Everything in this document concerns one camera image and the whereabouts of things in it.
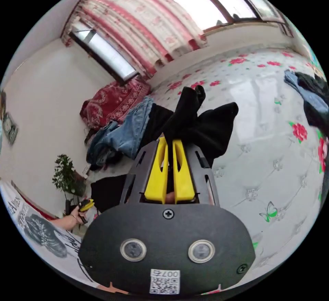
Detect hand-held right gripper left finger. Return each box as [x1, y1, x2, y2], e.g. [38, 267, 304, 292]
[144, 136, 169, 205]

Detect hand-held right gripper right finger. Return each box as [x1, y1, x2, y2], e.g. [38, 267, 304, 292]
[172, 139, 197, 205]

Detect person's body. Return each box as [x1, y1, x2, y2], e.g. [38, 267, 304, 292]
[0, 179, 98, 287]

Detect person's left forearm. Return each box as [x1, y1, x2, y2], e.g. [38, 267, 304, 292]
[49, 215, 74, 230]

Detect red striped curtain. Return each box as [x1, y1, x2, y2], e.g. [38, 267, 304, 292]
[61, 0, 208, 85]

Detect pile of clothes with jeans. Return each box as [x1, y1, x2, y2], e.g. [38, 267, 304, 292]
[86, 97, 155, 168]

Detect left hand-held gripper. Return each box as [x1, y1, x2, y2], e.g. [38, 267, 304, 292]
[71, 198, 95, 225]

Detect black pants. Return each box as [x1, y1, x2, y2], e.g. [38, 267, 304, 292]
[90, 85, 240, 213]

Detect pile of dark clothes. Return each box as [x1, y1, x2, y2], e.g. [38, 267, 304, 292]
[283, 69, 329, 137]

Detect bed with floral sheet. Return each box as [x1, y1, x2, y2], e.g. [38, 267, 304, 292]
[85, 48, 329, 276]

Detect small window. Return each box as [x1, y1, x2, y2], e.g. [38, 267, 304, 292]
[70, 24, 140, 83]

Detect person's right hand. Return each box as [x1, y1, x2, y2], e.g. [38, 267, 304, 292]
[97, 281, 130, 296]

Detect person's left hand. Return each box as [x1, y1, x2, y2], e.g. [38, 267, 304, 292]
[69, 206, 85, 230]

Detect red patterned rolled blanket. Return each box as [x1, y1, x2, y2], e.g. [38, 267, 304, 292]
[79, 79, 151, 130]

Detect potted green plant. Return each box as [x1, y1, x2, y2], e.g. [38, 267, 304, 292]
[52, 154, 87, 200]

